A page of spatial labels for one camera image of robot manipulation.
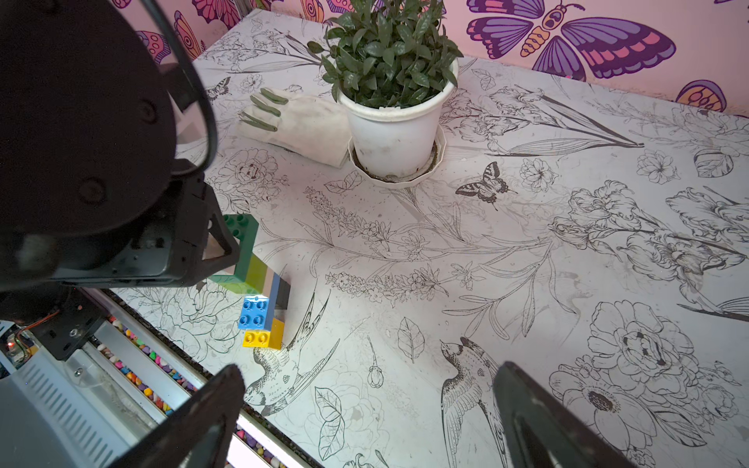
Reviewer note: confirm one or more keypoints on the potted green plant white pot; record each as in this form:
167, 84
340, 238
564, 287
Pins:
392, 67

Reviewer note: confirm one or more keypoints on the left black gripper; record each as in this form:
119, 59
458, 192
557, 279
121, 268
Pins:
181, 240

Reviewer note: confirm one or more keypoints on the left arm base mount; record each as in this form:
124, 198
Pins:
76, 319

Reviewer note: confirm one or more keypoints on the dark green lego brick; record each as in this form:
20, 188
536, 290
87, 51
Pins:
244, 229

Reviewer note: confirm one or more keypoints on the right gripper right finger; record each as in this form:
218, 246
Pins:
540, 432

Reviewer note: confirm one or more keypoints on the black lego brick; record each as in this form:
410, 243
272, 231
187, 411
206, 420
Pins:
282, 294

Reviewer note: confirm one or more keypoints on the beige gardening glove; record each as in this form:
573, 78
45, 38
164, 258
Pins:
311, 127

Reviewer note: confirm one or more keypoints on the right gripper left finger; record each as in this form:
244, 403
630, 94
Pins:
198, 433

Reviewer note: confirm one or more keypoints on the yellow lego brick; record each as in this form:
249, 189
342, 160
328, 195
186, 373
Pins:
272, 339

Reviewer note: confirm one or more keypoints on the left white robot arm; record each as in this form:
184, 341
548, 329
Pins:
103, 154

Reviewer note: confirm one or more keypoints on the lime lego brick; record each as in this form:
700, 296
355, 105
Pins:
252, 278

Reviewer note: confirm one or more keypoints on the blue lego brick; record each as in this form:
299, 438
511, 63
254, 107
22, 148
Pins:
258, 311

